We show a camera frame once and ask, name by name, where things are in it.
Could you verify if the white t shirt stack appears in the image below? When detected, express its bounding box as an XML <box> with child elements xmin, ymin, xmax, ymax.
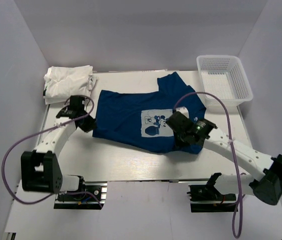
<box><xmin>43</xmin><ymin>65</ymin><xmax>99</xmax><ymax>105</ymax></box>

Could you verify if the blue printed t shirt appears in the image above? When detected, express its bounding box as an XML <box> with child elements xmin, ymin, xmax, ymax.
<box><xmin>92</xmin><ymin>72</ymin><xmax>202</xmax><ymax>155</ymax></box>

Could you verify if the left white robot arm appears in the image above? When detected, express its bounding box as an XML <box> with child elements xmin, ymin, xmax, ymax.
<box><xmin>21</xmin><ymin>110</ymin><xmax>97</xmax><ymax>200</ymax></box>

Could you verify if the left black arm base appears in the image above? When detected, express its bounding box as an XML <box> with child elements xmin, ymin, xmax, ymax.
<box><xmin>53</xmin><ymin>182</ymin><xmax>108</xmax><ymax>210</ymax></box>

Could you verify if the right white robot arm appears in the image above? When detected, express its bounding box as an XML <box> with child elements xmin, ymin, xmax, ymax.
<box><xmin>166</xmin><ymin>111</ymin><xmax>282</xmax><ymax>206</ymax></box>

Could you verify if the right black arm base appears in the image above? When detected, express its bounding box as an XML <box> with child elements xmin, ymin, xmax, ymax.
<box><xmin>187</xmin><ymin>172</ymin><xmax>237</xmax><ymax>213</ymax></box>

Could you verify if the white perforated plastic basket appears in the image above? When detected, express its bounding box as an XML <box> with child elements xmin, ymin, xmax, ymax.
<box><xmin>196</xmin><ymin>55</ymin><xmax>253</xmax><ymax>108</ymax></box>

